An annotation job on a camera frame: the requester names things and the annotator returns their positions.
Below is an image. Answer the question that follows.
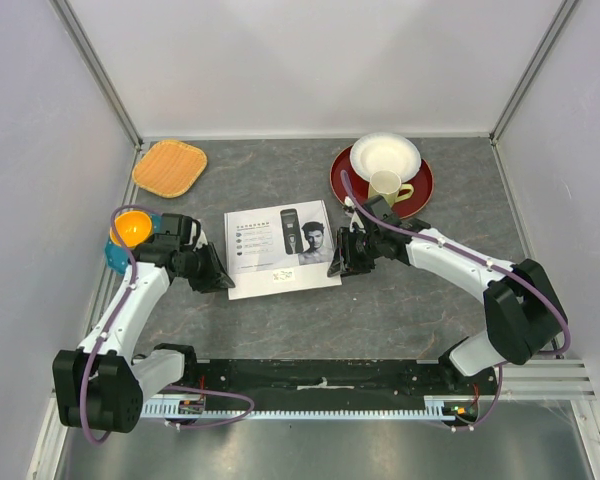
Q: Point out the red round plate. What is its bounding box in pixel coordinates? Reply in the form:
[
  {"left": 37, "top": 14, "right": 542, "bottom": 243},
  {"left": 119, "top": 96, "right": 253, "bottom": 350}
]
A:
[{"left": 330, "top": 146, "right": 434, "bottom": 219}]

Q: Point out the white cardboard box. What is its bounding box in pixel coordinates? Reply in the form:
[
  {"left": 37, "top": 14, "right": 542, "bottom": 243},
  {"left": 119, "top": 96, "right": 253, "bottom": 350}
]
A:
[{"left": 224, "top": 200, "right": 341, "bottom": 300}]

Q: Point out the teal dotted plate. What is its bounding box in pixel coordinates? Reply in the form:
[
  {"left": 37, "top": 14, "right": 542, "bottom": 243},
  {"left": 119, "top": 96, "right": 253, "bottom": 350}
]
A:
[{"left": 104, "top": 213, "right": 161, "bottom": 275}]

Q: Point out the light green mug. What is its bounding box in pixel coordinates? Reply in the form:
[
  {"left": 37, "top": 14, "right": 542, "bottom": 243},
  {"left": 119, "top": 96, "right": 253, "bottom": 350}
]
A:
[{"left": 368, "top": 170, "right": 415, "bottom": 206}]

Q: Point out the orange small bowl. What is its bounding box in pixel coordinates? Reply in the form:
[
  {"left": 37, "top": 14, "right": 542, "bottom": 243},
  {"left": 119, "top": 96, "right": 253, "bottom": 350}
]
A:
[{"left": 109, "top": 210, "right": 153, "bottom": 248}]

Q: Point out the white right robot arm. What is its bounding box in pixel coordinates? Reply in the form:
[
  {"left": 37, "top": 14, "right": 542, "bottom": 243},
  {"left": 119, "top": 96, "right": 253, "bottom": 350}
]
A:
[{"left": 328, "top": 196, "right": 571, "bottom": 394}]

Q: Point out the white ceramic bowl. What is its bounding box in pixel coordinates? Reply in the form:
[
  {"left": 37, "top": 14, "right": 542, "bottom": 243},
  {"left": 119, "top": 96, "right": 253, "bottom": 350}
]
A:
[{"left": 350, "top": 132, "right": 422, "bottom": 182}]

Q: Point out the light blue cable duct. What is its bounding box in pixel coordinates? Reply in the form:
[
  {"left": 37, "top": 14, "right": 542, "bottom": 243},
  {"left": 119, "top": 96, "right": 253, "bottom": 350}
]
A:
[{"left": 140, "top": 395, "right": 478, "bottom": 421}]

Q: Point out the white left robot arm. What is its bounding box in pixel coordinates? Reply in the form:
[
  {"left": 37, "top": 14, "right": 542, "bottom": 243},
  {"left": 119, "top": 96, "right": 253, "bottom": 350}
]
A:
[{"left": 52, "top": 206, "right": 234, "bottom": 439}]

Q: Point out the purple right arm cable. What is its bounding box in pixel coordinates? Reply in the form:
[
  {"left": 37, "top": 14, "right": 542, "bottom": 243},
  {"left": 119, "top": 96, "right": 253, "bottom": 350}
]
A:
[{"left": 340, "top": 169, "right": 574, "bottom": 434}]

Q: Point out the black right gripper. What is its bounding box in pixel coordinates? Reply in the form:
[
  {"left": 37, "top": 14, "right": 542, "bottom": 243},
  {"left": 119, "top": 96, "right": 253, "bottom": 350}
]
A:
[{"left": 327, "top": 226, "right": 382, "bottom": 278}]

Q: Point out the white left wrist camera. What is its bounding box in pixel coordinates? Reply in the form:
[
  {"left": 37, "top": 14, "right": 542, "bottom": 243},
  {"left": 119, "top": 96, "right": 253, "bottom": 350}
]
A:
[{"left": 191, "top": 220, "right": 208, "bottom": 250}]

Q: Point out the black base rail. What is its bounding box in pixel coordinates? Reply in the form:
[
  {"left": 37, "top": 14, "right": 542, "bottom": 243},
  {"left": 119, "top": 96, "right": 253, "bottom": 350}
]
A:
[{"left": 142, "top": 357, "right": 501, "bottom": 414}]

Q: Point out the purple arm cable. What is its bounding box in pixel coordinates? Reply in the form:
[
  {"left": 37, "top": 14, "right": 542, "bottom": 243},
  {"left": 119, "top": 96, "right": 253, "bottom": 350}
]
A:
[
  {"left": 82, "top": 204, "right": 256, "bottom": 445},
  {"left": 340, "top": 169, "right": 574, "bottom": 434}
]

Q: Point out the woven orange tray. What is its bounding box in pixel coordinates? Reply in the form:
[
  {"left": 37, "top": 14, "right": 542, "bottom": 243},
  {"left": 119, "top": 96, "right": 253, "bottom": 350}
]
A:
[{"left": 132, "top": 139, "right": 208, "bottom": 198}]

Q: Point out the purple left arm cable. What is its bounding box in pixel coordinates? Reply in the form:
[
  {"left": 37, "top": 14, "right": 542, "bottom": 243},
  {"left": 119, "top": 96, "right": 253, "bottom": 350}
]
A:
[{"left": 82, "top": 204, "right": 256, "bottom": 445}]

